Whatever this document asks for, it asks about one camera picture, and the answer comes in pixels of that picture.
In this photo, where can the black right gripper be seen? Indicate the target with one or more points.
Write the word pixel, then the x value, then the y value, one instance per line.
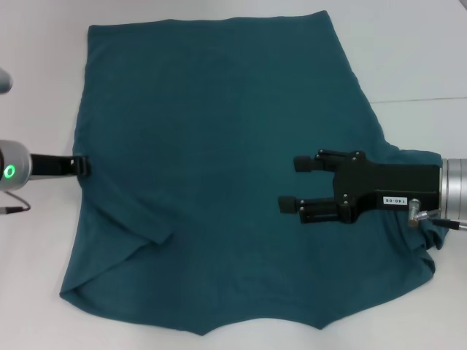
pixel 394 186

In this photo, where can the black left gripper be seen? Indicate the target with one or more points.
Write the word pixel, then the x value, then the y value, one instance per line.
pixel 51 167

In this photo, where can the teal blue shirt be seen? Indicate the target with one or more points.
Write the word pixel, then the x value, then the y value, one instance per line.
pixel 219 146

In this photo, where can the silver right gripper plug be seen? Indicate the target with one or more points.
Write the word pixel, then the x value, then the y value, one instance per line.
pixel 414 213

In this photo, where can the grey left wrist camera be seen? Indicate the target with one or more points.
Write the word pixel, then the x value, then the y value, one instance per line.
pixel 4 82

